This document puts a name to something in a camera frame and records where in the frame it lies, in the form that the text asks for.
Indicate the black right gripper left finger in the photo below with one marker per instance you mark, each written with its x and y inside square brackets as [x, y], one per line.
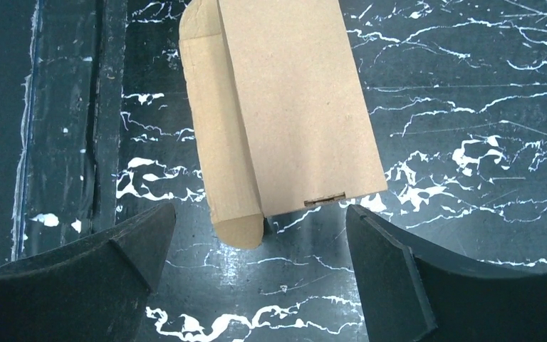
[93, 289]

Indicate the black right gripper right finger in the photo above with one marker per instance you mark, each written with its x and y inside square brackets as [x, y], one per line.
[414, 290]

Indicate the brown cardboard paper box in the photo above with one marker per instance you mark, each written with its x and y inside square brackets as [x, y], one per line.
[278, 110]

